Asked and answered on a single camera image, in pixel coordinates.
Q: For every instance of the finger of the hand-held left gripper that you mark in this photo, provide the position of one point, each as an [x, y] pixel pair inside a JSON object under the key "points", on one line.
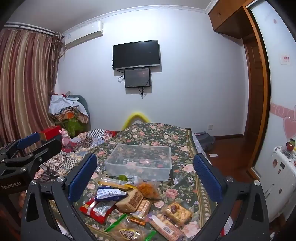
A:
{"points": [[49, 149], [29, 140]]}

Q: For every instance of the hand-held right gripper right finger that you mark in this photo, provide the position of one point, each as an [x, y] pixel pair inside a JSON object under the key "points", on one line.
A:
{"points": [[207, 178]]}

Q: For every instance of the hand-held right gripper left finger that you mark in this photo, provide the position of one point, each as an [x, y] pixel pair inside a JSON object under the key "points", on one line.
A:
{"points": [[81, 178]]}

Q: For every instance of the long yellow biscuit pack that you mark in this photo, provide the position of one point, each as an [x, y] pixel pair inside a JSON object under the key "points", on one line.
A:
{"points": [[111, 183]]}

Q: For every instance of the blue white snack packet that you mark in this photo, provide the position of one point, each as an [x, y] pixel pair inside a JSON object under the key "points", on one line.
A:
{"points": [[108, 193]]}

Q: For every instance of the red snack packet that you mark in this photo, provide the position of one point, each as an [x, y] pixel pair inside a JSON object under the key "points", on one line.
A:
{"points": [[99, 209]]}

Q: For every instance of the green snack packet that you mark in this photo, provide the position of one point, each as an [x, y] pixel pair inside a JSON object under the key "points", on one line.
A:
{"points": [[122, 178]]}

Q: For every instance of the nut cake snack pack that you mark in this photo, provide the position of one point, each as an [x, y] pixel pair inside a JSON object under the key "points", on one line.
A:
{"points": [[177, 213]]}

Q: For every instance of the beige layered biscuit pack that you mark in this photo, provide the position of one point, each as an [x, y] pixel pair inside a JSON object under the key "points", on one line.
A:
{"points": [[134, 201]]}

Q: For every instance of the clear plastic container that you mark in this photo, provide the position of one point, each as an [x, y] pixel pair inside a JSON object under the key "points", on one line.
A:
{"points": [[138, 171]]}

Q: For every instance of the orange crispy snack bag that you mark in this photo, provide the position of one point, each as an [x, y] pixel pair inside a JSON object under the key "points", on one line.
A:
{"points": [[148, 190]]}

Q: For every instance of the pink white wafer pack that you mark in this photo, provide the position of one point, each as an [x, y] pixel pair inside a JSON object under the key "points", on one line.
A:
{"points": [[165, 228]]}

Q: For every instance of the green-strip cookie bag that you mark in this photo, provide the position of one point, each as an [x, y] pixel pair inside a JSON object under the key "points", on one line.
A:
{"points": [[126, 233]]}

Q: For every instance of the red box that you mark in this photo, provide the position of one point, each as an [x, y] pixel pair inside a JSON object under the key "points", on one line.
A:
{"points": [[49, 133]]}

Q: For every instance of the pink plush toy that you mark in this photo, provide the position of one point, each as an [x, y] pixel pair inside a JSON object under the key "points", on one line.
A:
{"points": [[65, 138]]}

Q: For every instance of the white paper sheet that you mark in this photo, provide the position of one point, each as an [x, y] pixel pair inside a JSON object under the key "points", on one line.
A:
{"points": [[213, 155]]}

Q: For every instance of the patchwork checkered quilt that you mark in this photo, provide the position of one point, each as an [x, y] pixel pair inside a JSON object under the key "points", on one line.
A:
{"points": [[76, 151]]}

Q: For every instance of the green fabric bundle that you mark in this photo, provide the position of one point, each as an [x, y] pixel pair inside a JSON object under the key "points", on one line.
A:
{"points": [[72, 127]]}

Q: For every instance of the white striped mattress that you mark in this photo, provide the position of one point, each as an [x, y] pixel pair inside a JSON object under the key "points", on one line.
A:
{"points": [[198, 143]]}

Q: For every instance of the grey bag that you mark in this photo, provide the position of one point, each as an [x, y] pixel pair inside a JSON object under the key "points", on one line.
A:
{"points": [[207, 141]]}

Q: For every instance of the pile of clothes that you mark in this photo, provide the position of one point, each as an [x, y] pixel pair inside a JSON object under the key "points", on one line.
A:
{"points": [[64, 104]]}

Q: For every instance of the dark chair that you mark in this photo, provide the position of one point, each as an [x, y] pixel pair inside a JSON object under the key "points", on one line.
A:
{"points": [[82, 102]]}

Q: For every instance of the striped brown curtain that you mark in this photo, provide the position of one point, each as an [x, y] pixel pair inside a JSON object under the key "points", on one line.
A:
{"points": [[25, 81]]}

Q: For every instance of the white appliance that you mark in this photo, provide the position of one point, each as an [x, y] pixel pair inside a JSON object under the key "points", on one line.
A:
{"points": [[277, 185]]}

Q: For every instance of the floral blanket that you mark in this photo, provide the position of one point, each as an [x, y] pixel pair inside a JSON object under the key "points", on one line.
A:
{"points": [[150, 134]]}

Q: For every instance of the yellow hoop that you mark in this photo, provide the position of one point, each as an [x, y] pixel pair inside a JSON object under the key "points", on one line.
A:
{"points": [[135, 115]]}

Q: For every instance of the wooden door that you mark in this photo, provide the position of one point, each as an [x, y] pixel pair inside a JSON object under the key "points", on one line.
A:
{"points": [[256, 104]]}

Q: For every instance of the white sliding wardrobe door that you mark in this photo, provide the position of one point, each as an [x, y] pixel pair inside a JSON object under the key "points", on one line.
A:
{"points": [[279, 92]]}

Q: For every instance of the white air conditioner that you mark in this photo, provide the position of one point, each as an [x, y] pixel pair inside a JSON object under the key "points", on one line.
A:
{"points": [[83, 34]]}

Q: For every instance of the wooden overhead cabinet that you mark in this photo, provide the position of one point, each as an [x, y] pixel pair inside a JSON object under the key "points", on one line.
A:
{"points": [[227, 18]]}

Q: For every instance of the small black wall monitor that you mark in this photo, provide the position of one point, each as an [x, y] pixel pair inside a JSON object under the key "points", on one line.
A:
{"points": [[137, 77]]}

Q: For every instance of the large black wall television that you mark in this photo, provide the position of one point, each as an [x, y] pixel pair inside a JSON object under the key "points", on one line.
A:
{"points": [[136, 54]]}

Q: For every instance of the small wall sticker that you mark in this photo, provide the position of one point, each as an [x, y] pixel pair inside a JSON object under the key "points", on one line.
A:
{"points": [[286, 59]]}

